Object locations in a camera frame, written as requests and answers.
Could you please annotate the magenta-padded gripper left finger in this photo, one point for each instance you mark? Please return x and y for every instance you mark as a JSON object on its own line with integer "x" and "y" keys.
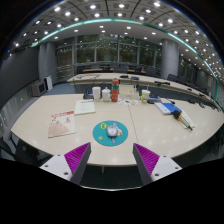
{"x": 77, "y": 156}

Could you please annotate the silver computer mouse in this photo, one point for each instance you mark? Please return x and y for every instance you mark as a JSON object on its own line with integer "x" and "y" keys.
{"x": 111, "y": 131}

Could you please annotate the white standing panel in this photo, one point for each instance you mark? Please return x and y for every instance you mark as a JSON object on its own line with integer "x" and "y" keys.
{"x": 49, "y": 83}

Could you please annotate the red bottle with green band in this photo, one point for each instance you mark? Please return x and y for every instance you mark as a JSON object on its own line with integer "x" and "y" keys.
{"x": 115, "y": 91}

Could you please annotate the colourful printed leaflet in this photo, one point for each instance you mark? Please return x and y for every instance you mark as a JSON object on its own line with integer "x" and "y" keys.
{"x": 128, "y": 102}

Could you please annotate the white lidded mug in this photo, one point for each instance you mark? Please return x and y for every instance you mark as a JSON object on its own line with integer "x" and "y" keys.
{"x": 106, "y": 95}

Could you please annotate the red and white brochure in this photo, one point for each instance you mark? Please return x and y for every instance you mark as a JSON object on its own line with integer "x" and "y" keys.
{"x": 61, "y": 125}

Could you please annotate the beige cardboard box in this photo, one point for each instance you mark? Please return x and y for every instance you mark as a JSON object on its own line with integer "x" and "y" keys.
{"x": 128, "y": 91}

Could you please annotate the green printed paper cup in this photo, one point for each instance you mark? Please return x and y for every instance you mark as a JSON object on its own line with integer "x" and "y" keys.
{"x": 145, "y": 96}

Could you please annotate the teal round mouse pad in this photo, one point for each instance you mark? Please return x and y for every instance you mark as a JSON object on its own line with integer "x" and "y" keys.
{"x": 100, "y": 135}

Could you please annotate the white paper cup stack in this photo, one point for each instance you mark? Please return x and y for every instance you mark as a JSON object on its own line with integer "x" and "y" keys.
{"x": 96, "y": 94}

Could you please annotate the blue and white book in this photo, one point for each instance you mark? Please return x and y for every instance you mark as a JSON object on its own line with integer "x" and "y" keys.
{"x": 166, "y": 108}

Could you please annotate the white booklet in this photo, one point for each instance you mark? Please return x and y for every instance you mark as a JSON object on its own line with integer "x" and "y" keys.
{"x": 84, "y": 107}

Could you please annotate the dark office chairs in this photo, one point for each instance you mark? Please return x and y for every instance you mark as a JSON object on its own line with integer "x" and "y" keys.
{"x": 171, "y": 77}

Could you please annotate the ceiling lights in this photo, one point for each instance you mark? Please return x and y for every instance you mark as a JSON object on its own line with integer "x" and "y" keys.
{"x": 92, "y": 6}

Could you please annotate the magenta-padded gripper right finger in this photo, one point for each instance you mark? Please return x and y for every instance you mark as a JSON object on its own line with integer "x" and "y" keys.
{"x": 146, "y": 158}

